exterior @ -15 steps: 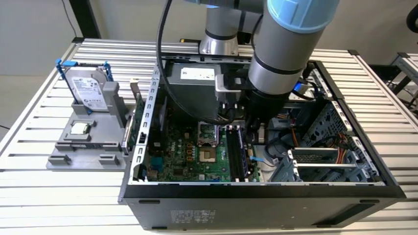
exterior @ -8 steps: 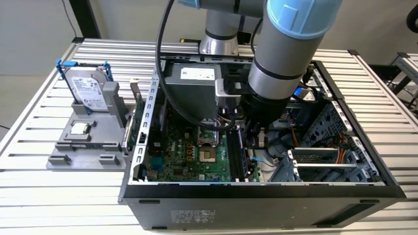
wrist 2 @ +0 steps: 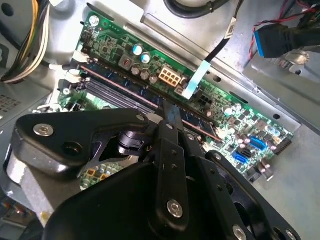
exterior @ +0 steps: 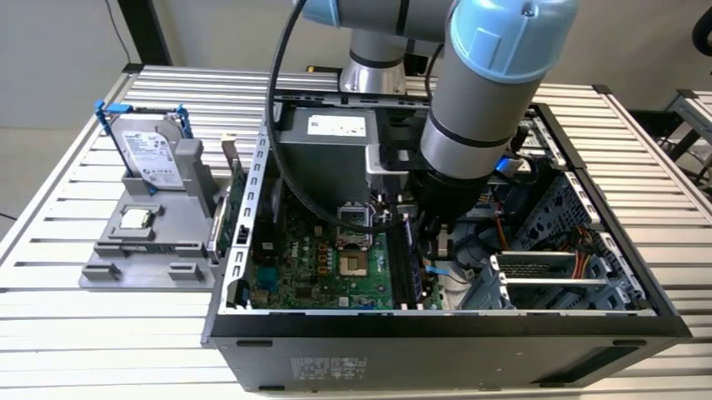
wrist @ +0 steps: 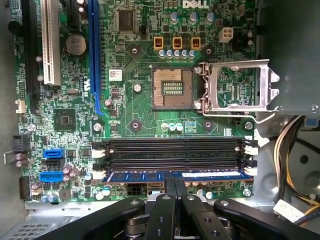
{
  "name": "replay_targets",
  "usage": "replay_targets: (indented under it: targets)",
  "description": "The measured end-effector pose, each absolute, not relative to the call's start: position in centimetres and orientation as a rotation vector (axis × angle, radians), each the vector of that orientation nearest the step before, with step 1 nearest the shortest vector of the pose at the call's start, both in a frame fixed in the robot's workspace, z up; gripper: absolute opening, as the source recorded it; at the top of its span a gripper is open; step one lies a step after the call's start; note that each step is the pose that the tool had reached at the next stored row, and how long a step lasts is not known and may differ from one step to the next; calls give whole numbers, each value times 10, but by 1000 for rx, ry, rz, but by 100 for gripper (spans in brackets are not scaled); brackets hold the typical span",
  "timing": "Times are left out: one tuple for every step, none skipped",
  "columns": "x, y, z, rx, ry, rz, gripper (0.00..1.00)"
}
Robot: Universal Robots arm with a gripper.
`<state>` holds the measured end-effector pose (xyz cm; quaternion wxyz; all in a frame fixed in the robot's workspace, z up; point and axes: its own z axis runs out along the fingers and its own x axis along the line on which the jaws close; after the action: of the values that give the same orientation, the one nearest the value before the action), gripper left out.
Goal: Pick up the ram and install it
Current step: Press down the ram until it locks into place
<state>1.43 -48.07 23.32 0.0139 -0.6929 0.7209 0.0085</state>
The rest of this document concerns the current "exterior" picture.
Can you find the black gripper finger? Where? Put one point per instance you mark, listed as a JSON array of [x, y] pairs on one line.
[[445, 241], [428, 237]]

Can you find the silver CPU chip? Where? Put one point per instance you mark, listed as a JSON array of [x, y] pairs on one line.
[[135, 219]]

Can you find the black RAM slot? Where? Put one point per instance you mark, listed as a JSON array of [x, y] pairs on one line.
[[401, 266], [395, 266], [408, 275]]

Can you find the CPU socket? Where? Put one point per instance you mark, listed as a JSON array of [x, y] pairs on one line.
[[355, 264]]

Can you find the RAM stick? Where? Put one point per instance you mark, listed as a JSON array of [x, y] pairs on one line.
[[150, 249], [415, 258]]

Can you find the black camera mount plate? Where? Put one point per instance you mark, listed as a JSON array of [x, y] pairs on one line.
[[392, 150]]

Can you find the black case fan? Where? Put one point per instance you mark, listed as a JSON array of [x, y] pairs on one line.
[[273, 216]]

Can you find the green graphics card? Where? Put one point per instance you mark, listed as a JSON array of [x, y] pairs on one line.
[[237, 183]]

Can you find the grey parts rack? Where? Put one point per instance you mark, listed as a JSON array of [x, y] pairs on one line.
[[168, 225]]

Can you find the black upright post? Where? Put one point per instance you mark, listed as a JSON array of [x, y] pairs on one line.
[[147, 33]]

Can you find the yellow black plug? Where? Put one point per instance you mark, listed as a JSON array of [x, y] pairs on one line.
[[312, 68]]

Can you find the hard disk in blue carrier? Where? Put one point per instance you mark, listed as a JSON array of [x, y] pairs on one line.
[[147, 154]]

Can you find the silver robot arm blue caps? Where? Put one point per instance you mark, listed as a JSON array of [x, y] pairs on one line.
[[489, 104]]

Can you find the grey power supply unit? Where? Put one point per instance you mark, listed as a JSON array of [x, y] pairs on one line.
[[322, 166]]

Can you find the metal slat side table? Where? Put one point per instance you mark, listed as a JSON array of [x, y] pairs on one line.
[[692, 108]]

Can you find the black open PC case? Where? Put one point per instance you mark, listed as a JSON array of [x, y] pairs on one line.
[[389, 358]]

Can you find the blue board connector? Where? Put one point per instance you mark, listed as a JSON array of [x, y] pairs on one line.
[[268, 278]]

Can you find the silver disk bay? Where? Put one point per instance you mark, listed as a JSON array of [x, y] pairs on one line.
[[556, 281]]

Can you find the green motherboard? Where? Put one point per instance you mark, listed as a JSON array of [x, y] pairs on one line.
[[301, 271]]

